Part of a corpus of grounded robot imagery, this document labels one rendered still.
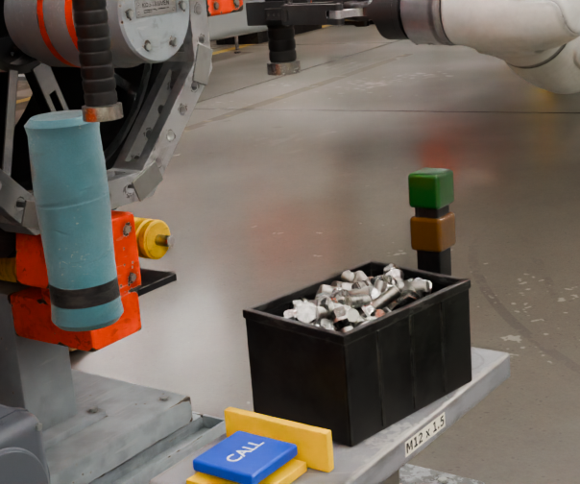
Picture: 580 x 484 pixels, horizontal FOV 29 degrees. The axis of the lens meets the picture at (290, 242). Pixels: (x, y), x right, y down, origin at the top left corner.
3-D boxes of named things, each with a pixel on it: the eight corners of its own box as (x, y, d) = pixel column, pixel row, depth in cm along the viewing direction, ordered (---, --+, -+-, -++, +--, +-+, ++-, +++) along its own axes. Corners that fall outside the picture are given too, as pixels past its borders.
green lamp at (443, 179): (424, 200, 130) (422, 166, 129) (455, 203, 127) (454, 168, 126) (407, 207, 126) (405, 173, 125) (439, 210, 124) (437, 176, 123)
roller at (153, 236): (48, 236, 182) (43, 202, 181) (186, 254, 165) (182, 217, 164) (20, 246, 178) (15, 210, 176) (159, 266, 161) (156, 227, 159)
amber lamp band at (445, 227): (426, 241, 131) (424, 208, 130) (457, 245, 129) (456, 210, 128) (409, 251, 128) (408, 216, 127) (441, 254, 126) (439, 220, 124)
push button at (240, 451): (240, 449, 108) (237, 428, 107) (300, 465, 104) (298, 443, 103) (193, 481, 102) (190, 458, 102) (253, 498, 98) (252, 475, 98)
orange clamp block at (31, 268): (13, 217, 150) (13, 283, 151) (54, 222, 145) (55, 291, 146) (53, 213, 155) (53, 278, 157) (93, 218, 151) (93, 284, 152)
